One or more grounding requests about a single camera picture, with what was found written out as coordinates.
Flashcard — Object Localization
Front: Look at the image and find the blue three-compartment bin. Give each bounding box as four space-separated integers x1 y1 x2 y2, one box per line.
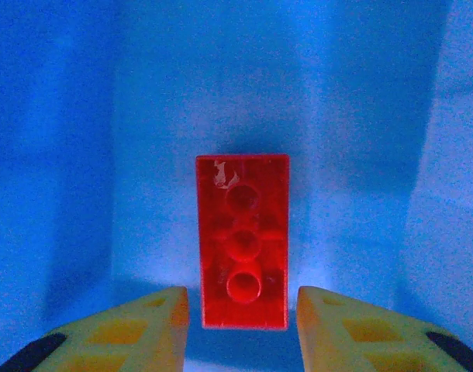
0 0 473 372

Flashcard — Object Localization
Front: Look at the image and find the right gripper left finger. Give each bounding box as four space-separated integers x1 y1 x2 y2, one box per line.
0 285 191 372

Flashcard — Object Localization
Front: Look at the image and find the red lego brick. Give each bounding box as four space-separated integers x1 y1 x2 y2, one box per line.
195 153 291 331

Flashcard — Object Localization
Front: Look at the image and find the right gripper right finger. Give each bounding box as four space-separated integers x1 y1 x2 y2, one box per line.
297 285 473 372

